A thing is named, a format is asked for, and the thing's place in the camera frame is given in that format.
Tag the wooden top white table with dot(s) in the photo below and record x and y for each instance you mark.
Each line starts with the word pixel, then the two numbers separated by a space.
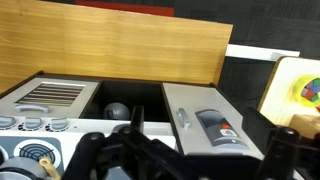
pixel 283 93

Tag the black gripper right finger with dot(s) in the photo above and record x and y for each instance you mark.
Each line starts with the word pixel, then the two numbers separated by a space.
pixel 283 150

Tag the yellow bowl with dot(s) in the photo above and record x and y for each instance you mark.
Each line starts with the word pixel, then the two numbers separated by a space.
pixel 300 90

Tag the stovetop burner panel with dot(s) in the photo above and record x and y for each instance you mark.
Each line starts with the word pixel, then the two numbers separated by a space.
pixel 33 151

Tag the green block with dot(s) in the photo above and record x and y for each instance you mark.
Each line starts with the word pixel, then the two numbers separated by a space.
pixel 316 82

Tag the wooden base board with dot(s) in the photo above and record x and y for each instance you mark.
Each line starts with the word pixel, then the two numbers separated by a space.
pixel 100 43

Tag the fridge door with dispenser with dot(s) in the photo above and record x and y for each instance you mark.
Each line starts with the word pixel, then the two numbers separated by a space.
pixel 200 100

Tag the grey metal pot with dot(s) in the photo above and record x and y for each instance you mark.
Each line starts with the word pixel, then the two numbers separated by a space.
pixel 20 167

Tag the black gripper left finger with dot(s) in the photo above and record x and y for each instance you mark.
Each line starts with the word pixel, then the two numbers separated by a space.
pixel 87 150

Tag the grey stove knob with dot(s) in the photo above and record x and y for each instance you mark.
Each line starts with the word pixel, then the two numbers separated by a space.
pixel 59 124
pixel 32 123
pixel 6 122

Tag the red flat panel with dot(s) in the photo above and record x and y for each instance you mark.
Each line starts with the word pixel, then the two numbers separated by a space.
pixel 125 7

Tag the cardboard box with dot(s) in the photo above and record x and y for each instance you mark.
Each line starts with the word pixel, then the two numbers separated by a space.
pixel 305 125

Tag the grey round ball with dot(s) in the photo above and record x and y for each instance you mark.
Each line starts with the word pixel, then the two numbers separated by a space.
pixel 116 111

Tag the toy kitchen unit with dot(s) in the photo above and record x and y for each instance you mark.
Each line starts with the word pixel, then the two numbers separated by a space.
pixel 160 131

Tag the red block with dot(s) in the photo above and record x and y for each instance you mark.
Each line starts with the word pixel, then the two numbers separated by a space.
pixel 309 94

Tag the oven door with vents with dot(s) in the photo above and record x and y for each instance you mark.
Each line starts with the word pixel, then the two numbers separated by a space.
pixel 66 100

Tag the grey water dispenser panel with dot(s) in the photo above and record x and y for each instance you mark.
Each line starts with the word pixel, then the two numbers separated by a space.
pixel 220 128

